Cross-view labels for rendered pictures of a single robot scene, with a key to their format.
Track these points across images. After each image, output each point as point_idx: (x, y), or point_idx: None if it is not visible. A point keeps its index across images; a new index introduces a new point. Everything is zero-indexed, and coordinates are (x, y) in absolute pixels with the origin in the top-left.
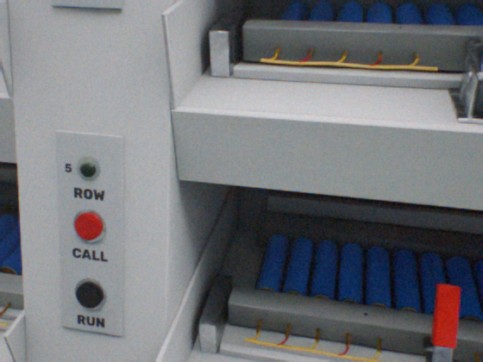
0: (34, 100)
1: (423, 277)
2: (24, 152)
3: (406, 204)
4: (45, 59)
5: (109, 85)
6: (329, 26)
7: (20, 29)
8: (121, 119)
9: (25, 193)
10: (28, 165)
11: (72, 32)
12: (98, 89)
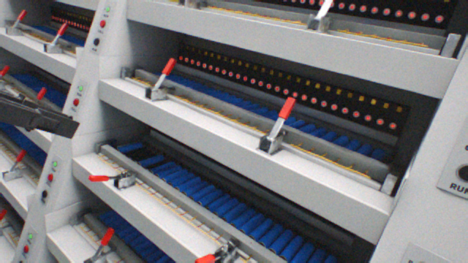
0: (403, 222)
1: None
2: (385, 242)
3: None
4: (419, 207)
5: (454, 234)
6: None
7: (410, 188)
8: (455, 253)
9: (375, 261)
10: (384, 250)
11: (442, 201)
12: (447, 233)
